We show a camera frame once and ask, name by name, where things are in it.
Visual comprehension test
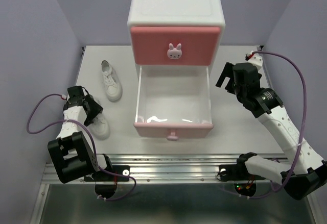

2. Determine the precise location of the light pink drawer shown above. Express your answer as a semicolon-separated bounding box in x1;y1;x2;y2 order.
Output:
133;65;214;141

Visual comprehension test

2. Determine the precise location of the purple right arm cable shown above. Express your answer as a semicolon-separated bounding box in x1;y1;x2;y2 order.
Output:
222;51;307;201

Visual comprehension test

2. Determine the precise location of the white shoe cabinet frame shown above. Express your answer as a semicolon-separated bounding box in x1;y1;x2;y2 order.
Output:
127;0;226;66

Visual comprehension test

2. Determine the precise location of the white sneaker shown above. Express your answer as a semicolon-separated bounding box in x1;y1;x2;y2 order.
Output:
88;112;110;140
101;60;123;102

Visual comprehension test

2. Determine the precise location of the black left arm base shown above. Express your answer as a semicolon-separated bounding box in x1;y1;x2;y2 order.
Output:
83;165;130;183

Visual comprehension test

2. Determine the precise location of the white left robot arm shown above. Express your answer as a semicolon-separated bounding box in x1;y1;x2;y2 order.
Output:
48;86;114;183

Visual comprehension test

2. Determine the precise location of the aluminium mounting rail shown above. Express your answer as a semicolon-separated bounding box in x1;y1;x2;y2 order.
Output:
42;154;312;184

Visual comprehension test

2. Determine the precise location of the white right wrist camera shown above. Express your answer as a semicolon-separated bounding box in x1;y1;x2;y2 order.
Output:
245;51;263;70

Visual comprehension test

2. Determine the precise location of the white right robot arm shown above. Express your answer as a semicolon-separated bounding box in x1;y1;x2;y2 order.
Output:
216;62;326;200

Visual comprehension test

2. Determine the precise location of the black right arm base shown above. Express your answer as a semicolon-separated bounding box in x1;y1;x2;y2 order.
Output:
216;163;265;182

